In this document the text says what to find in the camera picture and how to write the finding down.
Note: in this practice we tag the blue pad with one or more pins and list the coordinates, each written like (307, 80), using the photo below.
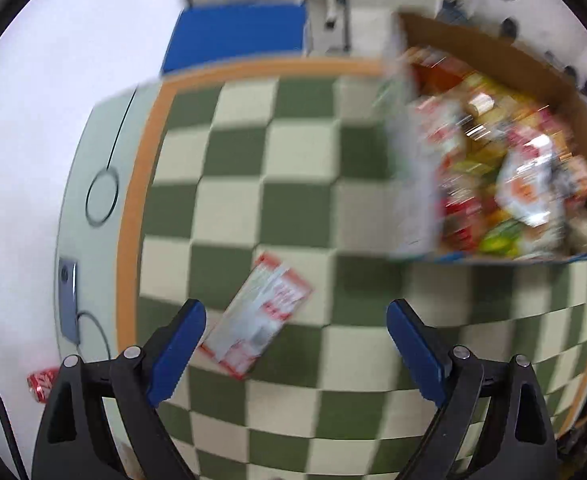
(233, 35)

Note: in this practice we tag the cardboard box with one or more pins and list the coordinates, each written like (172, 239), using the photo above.
(498, 60)

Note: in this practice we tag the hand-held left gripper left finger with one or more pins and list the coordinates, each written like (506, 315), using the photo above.
(178, 350)

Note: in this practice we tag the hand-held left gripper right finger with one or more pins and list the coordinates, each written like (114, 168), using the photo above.
(418, 355)

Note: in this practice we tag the red white packet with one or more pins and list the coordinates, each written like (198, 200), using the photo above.
(258, 310)

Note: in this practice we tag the grey flat device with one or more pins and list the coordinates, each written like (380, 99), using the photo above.
(68, 305)

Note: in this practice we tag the green cream checkered tablecloth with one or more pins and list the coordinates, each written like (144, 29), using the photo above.
(298, 170)

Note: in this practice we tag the red drink can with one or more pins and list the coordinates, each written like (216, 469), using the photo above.
(43, 382)

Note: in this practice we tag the pile of snack packets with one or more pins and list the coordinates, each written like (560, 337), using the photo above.
(488, 160)

